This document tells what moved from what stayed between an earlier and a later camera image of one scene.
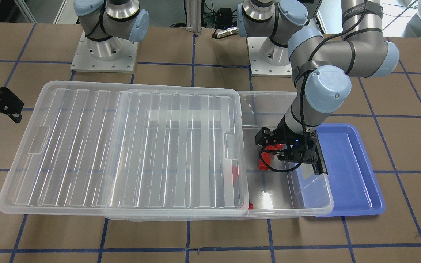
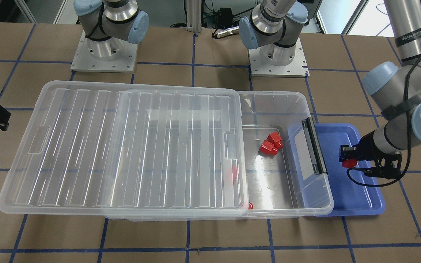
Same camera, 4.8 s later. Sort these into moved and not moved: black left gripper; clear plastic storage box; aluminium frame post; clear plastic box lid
Moved: black left gripper
Not moved: aluminium frame post; clear plastic storage box; clear plastic box lid
